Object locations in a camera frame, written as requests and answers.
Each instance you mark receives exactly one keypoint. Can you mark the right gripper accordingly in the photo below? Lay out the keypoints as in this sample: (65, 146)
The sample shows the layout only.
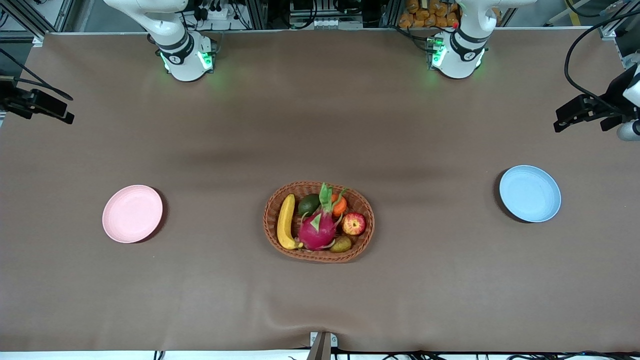
(14, 98)

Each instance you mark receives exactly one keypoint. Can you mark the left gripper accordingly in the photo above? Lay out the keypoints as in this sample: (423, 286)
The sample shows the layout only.
(611, 98)

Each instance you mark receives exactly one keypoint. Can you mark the red yellow apple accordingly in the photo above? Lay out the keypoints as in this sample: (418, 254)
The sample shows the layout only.
(354, 224)

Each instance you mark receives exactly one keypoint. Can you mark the yellow banana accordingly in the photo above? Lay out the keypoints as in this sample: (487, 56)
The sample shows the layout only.
(286, 220)

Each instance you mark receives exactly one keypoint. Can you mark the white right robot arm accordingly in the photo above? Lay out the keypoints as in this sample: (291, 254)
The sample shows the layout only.
(180, 55)

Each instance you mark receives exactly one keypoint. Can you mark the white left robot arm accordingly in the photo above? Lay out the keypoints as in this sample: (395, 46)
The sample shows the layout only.
(460, 52)

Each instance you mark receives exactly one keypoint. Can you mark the light blue plate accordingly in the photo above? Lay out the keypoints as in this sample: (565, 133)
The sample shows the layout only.
(530, 194)

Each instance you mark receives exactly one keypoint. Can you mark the pink plate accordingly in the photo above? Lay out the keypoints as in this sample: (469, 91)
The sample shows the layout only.
(132, 214)

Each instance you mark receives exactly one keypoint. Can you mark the pile of orange objects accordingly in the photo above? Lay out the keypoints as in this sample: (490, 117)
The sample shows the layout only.
(425, 15)

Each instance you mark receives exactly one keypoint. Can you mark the white power strip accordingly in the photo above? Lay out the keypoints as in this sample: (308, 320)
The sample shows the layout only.
(217, 12)

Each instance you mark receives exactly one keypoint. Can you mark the brown wicker basket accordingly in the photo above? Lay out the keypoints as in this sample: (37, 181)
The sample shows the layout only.
(362, 240)

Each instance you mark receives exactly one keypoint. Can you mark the orange tangerine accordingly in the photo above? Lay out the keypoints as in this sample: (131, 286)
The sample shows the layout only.
(340, 206)

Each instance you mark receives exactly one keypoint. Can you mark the brown tablecloth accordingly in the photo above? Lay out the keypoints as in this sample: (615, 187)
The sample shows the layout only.
(320, 125)

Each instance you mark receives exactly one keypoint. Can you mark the grey electronics box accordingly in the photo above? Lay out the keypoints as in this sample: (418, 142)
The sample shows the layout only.
(325, 22)

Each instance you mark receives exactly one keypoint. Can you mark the green avocado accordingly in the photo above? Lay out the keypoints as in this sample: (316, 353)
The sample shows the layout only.
(308, 205)

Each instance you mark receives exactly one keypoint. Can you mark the pink dragon fruit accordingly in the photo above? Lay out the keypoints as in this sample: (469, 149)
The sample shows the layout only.
(317, 231)

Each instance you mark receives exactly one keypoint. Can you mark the aluminium frame profile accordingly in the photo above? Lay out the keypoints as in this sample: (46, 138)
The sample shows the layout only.
(612, 30)
(62, 15)

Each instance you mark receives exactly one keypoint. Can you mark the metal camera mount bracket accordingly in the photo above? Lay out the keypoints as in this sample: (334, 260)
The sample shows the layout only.
(320, 347)

